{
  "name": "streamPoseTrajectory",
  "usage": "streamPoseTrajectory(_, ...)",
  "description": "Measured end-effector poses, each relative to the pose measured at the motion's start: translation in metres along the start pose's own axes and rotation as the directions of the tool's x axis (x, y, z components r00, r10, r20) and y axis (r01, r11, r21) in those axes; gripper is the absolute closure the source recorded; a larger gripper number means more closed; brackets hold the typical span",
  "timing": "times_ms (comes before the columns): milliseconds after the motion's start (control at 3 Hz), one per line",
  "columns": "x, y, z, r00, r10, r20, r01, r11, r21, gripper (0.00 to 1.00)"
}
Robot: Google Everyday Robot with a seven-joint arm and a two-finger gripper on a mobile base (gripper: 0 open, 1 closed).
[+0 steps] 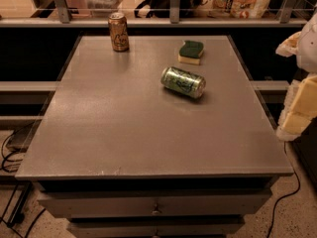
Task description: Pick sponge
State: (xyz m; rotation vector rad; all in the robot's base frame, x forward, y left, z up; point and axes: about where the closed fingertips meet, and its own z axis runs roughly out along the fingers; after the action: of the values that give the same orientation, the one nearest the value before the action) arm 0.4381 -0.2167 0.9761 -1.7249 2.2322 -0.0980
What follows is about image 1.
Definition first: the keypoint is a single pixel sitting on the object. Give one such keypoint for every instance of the grey metal railing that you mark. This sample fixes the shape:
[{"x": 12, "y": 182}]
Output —
[{"x": 75, "y": 14}]

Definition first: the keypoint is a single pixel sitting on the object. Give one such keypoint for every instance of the grey drawer cabinet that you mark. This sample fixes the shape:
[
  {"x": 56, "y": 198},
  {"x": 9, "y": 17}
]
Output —
[{"x": 112, "y": 127}]

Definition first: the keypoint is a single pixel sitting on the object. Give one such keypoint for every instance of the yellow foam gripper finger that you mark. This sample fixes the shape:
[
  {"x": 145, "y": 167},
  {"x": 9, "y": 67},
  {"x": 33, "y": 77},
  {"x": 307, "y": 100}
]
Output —
[{"x": 305, "y": 101}]

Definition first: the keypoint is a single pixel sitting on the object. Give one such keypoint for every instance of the gold upright soda can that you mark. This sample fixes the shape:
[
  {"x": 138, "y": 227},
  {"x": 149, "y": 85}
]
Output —
[{"x": 117, "y": 25}]

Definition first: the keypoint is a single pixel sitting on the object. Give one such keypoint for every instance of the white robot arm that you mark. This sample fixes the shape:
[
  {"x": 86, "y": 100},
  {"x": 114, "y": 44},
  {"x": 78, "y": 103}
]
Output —
[{"x": 303, "y": 44}]

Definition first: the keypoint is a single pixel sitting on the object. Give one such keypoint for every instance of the green and yellow sponge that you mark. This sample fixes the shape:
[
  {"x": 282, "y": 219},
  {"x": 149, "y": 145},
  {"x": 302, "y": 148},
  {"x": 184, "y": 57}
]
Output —
[{"x": 191, "y": 52}]

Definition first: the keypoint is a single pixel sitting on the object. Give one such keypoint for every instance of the green soda can lying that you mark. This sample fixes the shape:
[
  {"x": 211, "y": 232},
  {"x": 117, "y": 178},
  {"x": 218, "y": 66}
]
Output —
[{"x": 182, "y": 81}]

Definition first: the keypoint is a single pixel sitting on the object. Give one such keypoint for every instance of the upper drawer with knob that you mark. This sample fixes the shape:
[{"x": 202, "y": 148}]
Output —
[{"x": 152, "y": 203}]

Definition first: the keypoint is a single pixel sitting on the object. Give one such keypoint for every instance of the clear plastic container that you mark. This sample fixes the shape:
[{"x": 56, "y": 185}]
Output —
[{"x": 102, "y": 8}]

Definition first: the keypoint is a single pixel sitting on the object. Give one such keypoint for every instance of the black bag behind railing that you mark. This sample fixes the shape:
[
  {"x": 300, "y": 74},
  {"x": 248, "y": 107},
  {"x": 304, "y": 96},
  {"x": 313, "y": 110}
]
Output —
[{"x": 162, "y": 8}]

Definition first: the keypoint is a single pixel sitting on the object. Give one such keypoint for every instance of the drawer with knob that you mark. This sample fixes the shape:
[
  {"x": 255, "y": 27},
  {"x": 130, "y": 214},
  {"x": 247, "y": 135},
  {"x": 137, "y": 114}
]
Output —
[
  {"x": 152, "y": 203},
  {"x": 152, "y": 228}
]

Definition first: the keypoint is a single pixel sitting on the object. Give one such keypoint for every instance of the lower drawer with knob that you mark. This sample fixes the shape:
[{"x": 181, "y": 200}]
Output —
[{"x": 152, "y": 228}]

